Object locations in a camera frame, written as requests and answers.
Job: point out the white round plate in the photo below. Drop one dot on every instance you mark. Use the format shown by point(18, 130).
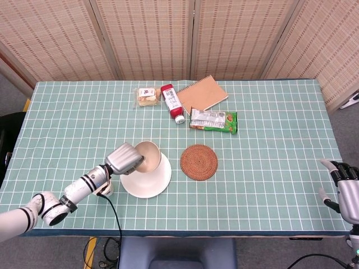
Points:
point(151, 183)

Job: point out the bamboo folding screen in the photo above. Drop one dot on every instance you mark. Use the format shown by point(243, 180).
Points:
point(146, 39)

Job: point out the black chair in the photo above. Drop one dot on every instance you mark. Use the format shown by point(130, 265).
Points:
point(9, 131)

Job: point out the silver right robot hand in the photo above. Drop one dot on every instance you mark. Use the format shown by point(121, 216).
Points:
point(349, 196)

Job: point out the brown woven round coaster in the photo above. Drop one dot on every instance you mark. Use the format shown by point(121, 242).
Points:
point(199, 162)

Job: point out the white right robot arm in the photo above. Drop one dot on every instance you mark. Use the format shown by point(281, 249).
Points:
point(354, 246)

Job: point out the green grid tablecloth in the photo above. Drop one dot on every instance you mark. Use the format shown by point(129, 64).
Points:
point(252, 182)

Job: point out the off-white bowl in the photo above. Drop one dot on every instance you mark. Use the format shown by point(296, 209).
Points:
point(151, 157)

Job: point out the small white flowered cup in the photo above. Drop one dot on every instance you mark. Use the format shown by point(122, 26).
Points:
point(109, 190)

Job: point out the brown spiral notebook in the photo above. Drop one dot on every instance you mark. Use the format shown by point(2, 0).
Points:
point(202, 93)

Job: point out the red bottle with white cap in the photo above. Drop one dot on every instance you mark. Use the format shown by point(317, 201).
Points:
point(172, 102)

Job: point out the white screen foot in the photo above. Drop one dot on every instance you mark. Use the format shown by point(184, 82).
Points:
point(352, 101)

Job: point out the blue-grey padded stool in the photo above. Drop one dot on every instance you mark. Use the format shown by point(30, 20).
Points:
point(176, 252)

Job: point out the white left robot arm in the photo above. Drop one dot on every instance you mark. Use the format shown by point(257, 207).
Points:
point(56, 201)

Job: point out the clear wrapped cake slice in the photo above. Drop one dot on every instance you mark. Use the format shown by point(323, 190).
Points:
point(147, 97)

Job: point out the green snack packet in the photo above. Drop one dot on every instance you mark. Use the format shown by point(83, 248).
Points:
point(214, 121)

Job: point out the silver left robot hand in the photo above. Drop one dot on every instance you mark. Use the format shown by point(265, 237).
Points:
point(124, 158)

